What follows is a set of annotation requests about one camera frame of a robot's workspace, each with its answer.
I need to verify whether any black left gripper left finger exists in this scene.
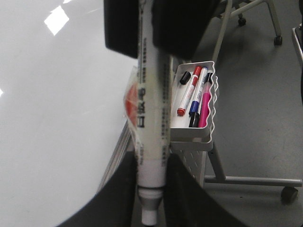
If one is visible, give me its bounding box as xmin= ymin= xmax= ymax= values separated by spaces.
xmin=59 ymin=152 xmax=136 ymax=227

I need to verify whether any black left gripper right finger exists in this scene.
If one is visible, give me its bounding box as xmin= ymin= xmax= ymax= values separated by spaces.
xmin=164 ymin=154 xmax=246 ymax=227

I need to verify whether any white black whiteboard marker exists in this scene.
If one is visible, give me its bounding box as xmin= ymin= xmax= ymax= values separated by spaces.
xmin=135 ymin=0 xmax=171 ymax=227

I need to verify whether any red whiteboard marker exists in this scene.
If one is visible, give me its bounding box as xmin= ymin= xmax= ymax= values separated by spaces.
xmin=177 ymin=66 xmax=202 ymax=116

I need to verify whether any blue whiteboard marker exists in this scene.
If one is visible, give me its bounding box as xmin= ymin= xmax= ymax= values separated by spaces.
xmin=189 ymin=67 xmax=208 ymax=116

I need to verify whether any white whiteboard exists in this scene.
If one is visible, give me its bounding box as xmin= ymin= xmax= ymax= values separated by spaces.
xmin=0 ymin=0 xmax=137 ymax=227

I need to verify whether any white marker tray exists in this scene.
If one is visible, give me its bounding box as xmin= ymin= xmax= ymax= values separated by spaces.
xmin=170 ymin=61 xmax=219 ymax=151

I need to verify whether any pink highlighter pen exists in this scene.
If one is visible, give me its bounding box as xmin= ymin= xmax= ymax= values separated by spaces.
xmin=198 ymin=82 xmax=211 ymax=128

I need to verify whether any red round magnet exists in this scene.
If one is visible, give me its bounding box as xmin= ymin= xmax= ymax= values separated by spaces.
xmin=124 ymin=82 xmax=138 ymax=125

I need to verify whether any black marker cap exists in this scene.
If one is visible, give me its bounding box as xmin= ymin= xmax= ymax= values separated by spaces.
xmin=179 ymin=71 xmax=191 ymax=85

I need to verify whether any office chair base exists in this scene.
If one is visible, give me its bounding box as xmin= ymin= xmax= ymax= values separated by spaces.
xmin=213 ymin=0 xmax=283 ymax=46

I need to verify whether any white rolling stand frame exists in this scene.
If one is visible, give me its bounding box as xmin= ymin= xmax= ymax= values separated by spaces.
xmin=169 ymin=0 xmax=303 ymax=204

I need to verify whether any aluminium whiteboard frame rail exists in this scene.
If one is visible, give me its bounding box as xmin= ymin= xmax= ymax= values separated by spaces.
xmin=97 ymin=123 xmax=131 ymax=193

